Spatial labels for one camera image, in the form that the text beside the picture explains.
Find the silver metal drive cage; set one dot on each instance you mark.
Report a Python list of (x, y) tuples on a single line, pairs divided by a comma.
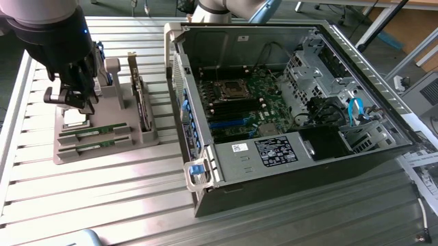
[(307, 79)]

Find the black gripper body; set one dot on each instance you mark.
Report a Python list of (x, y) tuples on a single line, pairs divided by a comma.
[(56, 42)]

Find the black tripod pole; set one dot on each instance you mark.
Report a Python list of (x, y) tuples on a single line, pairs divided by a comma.
[(379, 28)]

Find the CPU socket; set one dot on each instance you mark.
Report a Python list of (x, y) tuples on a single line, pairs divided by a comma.
[(231, 89)]

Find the blue expansion slot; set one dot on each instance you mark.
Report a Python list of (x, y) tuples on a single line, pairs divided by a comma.
[(228, 124)]

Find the silver power supply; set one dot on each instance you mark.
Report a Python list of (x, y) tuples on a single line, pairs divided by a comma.
[(235, 159)]

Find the white power strip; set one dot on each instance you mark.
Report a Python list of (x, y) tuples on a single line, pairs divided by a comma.
[(399, 83)]

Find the white framed wooden desk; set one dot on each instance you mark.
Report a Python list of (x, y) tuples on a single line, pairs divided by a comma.
[(403, 23)]

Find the silver disk bay bracket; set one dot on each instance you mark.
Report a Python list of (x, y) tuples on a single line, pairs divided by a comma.
[(368, 135)]

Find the grey computer tower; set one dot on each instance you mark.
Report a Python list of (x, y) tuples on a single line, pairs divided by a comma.
[(422, 89)]

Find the green motherboard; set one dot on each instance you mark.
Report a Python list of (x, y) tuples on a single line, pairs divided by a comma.
[(269, 110)]

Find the graphics card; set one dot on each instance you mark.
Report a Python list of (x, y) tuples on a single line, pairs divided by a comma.
[(140, 92)]

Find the black expansion slot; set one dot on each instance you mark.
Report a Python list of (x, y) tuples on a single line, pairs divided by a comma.
[(232, 133)]

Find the printed paper sheet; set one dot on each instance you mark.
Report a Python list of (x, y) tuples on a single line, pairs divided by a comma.
[(422, 171)]

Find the pale rounded object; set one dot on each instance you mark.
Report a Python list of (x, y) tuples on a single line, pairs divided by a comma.
[(81, 238)]

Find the disk with blue rails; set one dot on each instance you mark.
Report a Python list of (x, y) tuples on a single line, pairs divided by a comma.
[(104, 69)]

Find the silver chipset heat sink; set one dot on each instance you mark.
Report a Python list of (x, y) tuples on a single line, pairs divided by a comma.
[(268, 129)]

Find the grey parts rack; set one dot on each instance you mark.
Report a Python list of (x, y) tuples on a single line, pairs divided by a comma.
[(102, 115)]

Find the silver CPU chip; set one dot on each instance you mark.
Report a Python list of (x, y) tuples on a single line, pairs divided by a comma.
[(76, 119)]

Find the green RAM stick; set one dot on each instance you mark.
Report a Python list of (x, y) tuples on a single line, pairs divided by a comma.
[(97, 145), (92, 130)]

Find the open black PC case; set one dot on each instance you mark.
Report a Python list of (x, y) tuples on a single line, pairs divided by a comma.
[(307, 184)]

